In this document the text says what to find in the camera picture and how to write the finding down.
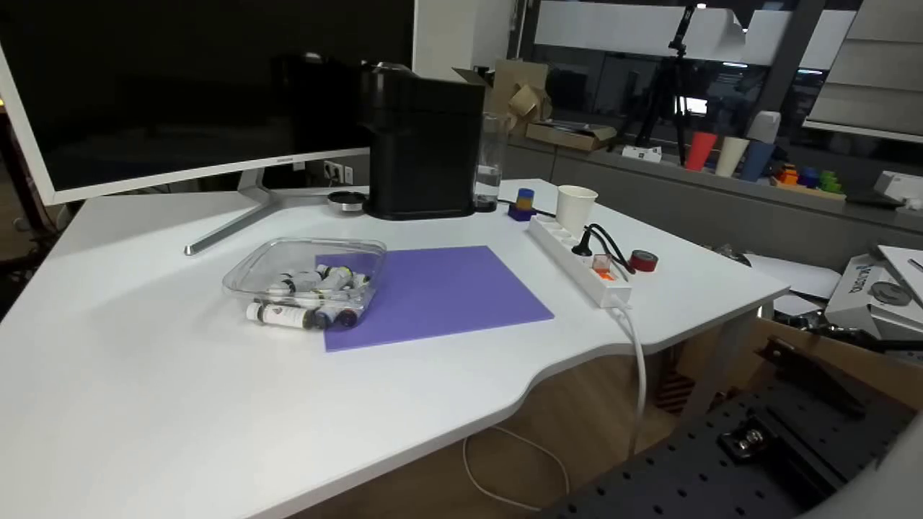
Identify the white paper sheet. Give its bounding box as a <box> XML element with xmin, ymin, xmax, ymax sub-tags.
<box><xmin>742</xmin><ymin>247</ymin><xmax>845</xmax><ymax>303</ymax></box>

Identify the white power strip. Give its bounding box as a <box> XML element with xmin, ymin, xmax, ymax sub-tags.
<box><xmin>524</xmin><ymin>214</ymin><xmax>638</xmax><ymax>312</ymax></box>

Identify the grey low cabinet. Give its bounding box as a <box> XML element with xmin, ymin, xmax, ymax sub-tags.
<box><xmin>503</xmin><ymin>142</ymin><xmax>923</xmax><ymax>273</ymax></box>

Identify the black flat device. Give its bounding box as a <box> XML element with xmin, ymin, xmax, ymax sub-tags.
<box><xmin>843</xmin><ymin>184</ymin><xmax>910</xmax><ymax>214</ymax></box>

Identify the silver monitor stand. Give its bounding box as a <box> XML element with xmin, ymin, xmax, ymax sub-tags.
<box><xmin>181</xmin><ymin>169</ymin><xmax>282</xmax><ymax>258</ymax></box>

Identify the red plastic cup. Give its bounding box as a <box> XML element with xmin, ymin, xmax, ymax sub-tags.
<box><xmin>682</xmin><ymin>130</ymin><xmax>721</xmax><ymax>176</ymax></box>

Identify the black coffee machine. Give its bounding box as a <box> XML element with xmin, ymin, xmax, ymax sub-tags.
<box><xmin>359</xmin><ymin>61</ymin><xmax>491</xmax><ymax>222</ymax></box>

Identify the small white box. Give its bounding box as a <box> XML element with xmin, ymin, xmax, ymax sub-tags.
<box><xmin>618</xmin><ymin>142</ymin><xmax>666</xmax><ymax>165</ymax></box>

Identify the blue and yellow small toy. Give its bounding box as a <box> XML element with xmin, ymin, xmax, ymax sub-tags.
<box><xmin>509</xmin><ymin>184</ymin><xmax>539</xmax><ymax>224</ymax></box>

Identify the blue plastic cup stack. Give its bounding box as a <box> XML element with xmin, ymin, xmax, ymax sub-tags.
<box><xmin>735</xmin><ymin>107</ymin><xmax>784</xmax><ymax>184</ymax></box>

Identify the flat cardboard tray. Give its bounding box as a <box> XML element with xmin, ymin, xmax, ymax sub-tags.
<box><xmin>524</xmin><ymin>120</ymin><xmax>621</xmax><ymax>155</ymax></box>

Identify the small black mount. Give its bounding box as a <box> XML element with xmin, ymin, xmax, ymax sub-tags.
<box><xmin>716</xmin><ymin>424</ymin><xmax>774</xmax><ymax>462</ymax></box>

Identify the white marker with black cap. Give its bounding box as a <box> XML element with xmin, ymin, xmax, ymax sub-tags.
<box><xmin>265</xmin><ymin>266</ymin><xmax>331</xmax><ymax>303</ymax></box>
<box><xmin>243</xmin><ymin>296</ymin><xmax>327</xmax><ymax>333</ymax></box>
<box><xmin>321</xmin><ymin>261</ymin><xmax>374</xmax><ymax>303</ymax></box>
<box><xmin>321</xmin><ymin>303</ymin><xmax>367</xmax><ymax>332</ymax></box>

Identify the clear water tank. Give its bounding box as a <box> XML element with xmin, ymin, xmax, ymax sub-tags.
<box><xmin>473</xmin><ymin>113</ymin><xmax>511</xmax><ymax>208</ymax></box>

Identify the grey table leg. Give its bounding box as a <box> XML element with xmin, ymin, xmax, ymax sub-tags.
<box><xmin>679</xmin><ymin>306</ymin><xmax>774</xmax><ymax>426</ymax></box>

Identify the red and black tape roll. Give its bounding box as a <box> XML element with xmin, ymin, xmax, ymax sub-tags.
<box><xmin>625</xmin><ymin>246</ymin><xmax>663</xmax><ymax>277</ymax></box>

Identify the open cardboard box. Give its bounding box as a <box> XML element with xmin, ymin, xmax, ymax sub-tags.
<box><xmin>454</xmin><ymin>57</ymin><xmax>555</xmax><ymax>133</ymax></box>

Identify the large brown cardboard box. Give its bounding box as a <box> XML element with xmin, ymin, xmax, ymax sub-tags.
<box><xmin>744</xmin><ymin>313</ymin><xmax>923</xmax><ymax>414</ymax></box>

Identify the black plug with cable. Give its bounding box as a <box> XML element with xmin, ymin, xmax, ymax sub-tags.
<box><xmin>572</xmin><ymin>218</ymin><xmax>634</xmax><ymax>273</ymax></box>

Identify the white curved computer monitor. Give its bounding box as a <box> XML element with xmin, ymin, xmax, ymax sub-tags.
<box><xmin>0</xmin><ymin>0</ymin><xmax>419</xmax><ymax>208</ymax></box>

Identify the cream plastic cup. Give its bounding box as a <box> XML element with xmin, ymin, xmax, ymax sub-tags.
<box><xmin>713</xmin><ymin>133</ymin><xmax>754</xmax><ymax>181</ymax></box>

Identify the black perforated breadboard table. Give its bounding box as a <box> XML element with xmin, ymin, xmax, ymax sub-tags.
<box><xmin>545</xmin><ymin>380</ymin><xmax>918</xmax><ymax>519</ymax></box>

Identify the purple paper sheet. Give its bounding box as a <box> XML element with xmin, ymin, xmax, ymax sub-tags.
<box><xmin>311</xmin><ymin>243</ymin><xmax>559</xmax><ymax>354</ymax></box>

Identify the white window blind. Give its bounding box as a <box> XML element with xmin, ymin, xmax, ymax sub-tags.
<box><xmin>798</xmin><ymin>0</ymin><xmax>923</xmax><ymax>147</ymax></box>

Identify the black camera tripod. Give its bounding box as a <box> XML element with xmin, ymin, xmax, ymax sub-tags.
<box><xmin>631</xmin><ymin>0</ymin><xmax>706</xmax><ymax>168</ymax></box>

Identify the clear plastic container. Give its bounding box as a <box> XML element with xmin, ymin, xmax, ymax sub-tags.
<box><xmin>220</xmin><ymin>234</ymin><xmax>390</xmax><ymax>333</ymax></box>

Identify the white paper cup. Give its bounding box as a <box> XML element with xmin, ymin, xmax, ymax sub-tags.
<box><xmin>555</xmin><ymin>181</ymin><xmax>599</xmax><ymax>237</ymax></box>

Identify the white power strip cable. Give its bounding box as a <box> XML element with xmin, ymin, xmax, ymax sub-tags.
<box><xmin>460</xmin><ymin>303</ymin><xmax>651</xmax><ymax>517</ymax></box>

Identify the stack of printed papers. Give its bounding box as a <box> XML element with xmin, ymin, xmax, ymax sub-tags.
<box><xmin>822</xmin><ymin>243</ymin><xmax>923</xmax><ymax>339</ymax></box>

